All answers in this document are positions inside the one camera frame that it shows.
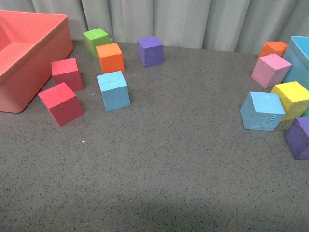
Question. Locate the light blue foam block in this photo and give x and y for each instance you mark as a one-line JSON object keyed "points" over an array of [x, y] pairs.
{"points": [[114, 90]]}

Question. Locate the light blue foam block dented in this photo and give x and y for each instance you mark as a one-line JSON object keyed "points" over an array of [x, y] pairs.
{"points": [[262, 111]]}

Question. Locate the purple foam block rear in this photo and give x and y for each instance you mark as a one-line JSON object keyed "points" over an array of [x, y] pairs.
{"points": [[150, 51]]}

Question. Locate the purple foam block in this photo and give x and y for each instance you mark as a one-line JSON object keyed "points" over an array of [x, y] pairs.
{"points": [[150, 51], [297, 138]]}

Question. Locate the orange foam block left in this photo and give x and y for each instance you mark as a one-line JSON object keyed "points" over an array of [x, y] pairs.
{"points": [[110, 58]]}

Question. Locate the orange foam block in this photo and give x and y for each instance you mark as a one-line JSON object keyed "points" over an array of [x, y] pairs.
{"points": [[277, 47], [110, 58]]}

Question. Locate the red foam block front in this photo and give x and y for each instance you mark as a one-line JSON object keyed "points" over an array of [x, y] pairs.
{"points": [[62, 103]]}

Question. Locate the red foam block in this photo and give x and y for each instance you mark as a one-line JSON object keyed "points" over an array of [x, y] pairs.
{"points": [[67, 71], [62, 103]]}

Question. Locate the green foam block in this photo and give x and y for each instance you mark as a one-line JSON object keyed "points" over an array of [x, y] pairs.
{"points": [[94, 38]]}

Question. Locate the red foam block rear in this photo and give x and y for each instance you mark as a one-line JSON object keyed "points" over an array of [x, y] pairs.
{"points": [[67, 71]]}

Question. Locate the pink foam block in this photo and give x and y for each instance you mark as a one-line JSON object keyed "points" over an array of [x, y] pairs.
{"points": [[270, 70]]}

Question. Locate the grey curtain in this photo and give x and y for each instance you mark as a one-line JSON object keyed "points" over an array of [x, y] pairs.
{"points": [[221, 25]]}

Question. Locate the yellow foam block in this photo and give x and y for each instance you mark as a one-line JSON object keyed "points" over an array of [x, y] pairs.
{"points": [[294, 98]]}

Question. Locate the red plastic bin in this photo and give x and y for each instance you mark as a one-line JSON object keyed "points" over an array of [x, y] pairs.
{"points": [[29, 43]]}

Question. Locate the orange foam block right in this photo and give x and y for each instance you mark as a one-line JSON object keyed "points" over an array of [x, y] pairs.
{"points": [[277, 47]]}

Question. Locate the purple foam block front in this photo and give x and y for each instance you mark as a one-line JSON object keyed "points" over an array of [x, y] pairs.
{"points": [[297, 138]]}

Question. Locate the light blue plastic bin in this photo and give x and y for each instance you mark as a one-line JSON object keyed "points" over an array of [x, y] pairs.
{"points": [[297, 54]]}

